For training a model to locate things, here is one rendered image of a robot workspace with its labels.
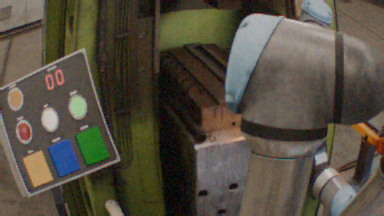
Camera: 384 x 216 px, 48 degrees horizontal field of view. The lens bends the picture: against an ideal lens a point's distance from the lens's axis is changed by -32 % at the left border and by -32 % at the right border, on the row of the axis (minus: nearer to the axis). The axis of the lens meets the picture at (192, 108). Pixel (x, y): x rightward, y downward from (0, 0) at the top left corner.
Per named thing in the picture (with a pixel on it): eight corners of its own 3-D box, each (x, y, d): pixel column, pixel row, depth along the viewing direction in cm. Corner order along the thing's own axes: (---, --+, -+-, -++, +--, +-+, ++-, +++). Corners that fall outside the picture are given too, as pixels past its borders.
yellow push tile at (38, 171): (53, 179, 115) (42, 150, 115) (35, 187, 110) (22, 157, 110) (51, 179, 116) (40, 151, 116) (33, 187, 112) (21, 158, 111)
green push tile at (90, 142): (109, 156, 128) (97, 125, 127) (88, 166, 123) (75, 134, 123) (106, 157, 129) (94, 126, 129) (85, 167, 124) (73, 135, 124)
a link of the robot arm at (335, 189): (331, 229, 100) (340, 201, 96) (314, 210, 109) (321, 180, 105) (354, 217, 102) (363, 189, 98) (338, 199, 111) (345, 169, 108)
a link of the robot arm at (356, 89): (406, 52, 51) (378, 40, 97) (343, 33, 54) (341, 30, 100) (400, 140, 53) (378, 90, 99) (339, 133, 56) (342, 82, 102)
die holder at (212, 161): (294, 228, 176) (317, 119, 157) (196, 257, 165) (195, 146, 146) (242, 166, 224) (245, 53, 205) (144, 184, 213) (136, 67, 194)
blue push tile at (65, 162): (80, 168, 121) (68, 138, 121) (61, 177, 116) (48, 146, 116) (78, 169, 122) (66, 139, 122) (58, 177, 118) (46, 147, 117)
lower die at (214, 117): (271, 119, 158) (272, 90, 155) (201, 133, 152) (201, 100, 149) (215, 64, 194) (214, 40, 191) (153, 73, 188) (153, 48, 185)
